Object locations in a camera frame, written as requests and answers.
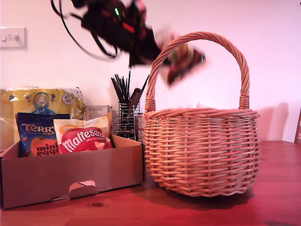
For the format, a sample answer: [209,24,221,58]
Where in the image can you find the woven wicker basket with handle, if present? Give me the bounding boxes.
[143,32,261,198]

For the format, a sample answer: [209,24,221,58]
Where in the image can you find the yellow kitchen towel pack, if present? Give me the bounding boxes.
[0,86,87,151]

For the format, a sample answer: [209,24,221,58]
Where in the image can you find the white Galaxy creamy truffle bag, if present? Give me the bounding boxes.
[154,23,207,89]

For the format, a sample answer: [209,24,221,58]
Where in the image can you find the brown wooden picture frame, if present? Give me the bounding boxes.
[294,110,301,145]

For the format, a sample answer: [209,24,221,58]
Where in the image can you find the red Maltesers bunnies bag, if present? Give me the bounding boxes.
[53,112,114,155]

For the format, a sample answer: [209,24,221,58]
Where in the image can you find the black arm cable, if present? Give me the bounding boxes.
[90,29,118,58]
[50,0,118,61]

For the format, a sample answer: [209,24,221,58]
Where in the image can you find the black chopstick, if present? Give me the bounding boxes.
[127,72,132,103]
[111,78,123,104]
[114,74,127,103]
[121,76,129,103]
[138,75,151,97]

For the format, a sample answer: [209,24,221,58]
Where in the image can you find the dark brown wooden spatula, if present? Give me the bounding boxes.
[122,88,143,134]

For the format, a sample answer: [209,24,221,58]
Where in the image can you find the white labelled tin can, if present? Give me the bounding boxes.
[135,113,146,144]

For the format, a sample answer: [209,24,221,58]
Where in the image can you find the white Porlex box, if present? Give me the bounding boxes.
[85,105,113,120]

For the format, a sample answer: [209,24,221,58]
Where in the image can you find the brown cardboard box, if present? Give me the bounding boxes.
[0,134,145,210]

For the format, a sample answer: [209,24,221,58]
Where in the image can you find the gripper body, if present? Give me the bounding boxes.
[117,0,156,51]

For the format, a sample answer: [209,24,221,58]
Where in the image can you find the blue Terry's orange eggs bag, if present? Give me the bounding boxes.
[15,112,71,158]

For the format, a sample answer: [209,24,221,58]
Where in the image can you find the white light switch plate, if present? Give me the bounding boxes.
[0,27,27,50]

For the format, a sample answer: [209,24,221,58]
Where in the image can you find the chrome wire utensil holder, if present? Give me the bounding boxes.
[111,101,141,143]

